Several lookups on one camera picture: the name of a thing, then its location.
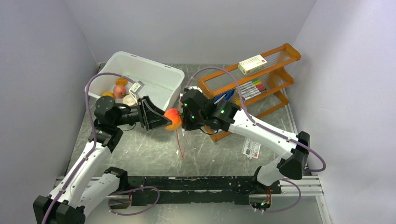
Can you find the orange wooden shelf rack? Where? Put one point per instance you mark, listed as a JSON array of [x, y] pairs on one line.
[[273, 75]]

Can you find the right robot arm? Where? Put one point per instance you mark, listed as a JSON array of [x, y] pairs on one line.
[[291, 148]]

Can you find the white plastic bin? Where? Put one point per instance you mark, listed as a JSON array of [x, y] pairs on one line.
[[162, 83]]

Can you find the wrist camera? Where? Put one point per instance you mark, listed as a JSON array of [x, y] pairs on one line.
[[136, 88], [195, 88]]

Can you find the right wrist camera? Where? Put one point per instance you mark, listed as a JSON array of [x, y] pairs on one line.
[[195, 88]]

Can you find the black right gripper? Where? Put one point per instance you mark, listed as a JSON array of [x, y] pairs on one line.
[[186, 124]]

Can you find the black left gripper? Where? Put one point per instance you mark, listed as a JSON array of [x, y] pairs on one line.
[[152, 122]]

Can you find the yellow orange fruit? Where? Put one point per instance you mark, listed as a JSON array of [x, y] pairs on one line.
[[108, 93]]

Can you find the clear zip top bag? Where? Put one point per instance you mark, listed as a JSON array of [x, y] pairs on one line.
[[182, 136]]

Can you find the coloured marker pens set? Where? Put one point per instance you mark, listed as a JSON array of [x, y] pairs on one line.
[[252, 89]]

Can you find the red peach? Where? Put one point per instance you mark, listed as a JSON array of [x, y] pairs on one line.
[[119, 91]]

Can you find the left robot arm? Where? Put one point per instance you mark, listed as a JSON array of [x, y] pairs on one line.
[[72, 200]]

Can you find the white red carton box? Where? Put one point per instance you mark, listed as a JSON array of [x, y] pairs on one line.
[[252, 65]]

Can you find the dark orange fruit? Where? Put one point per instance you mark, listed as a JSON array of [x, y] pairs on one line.
[[121, 81]]

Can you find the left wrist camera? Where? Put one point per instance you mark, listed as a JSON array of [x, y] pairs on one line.
[[136, 88]]

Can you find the orange peach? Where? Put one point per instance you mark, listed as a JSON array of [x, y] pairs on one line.
[[174, 115]]

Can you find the white paper card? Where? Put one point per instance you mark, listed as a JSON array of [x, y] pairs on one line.
[[251, 149]]

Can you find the blue stapler tool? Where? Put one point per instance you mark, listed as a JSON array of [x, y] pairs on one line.
[[224, 96]]

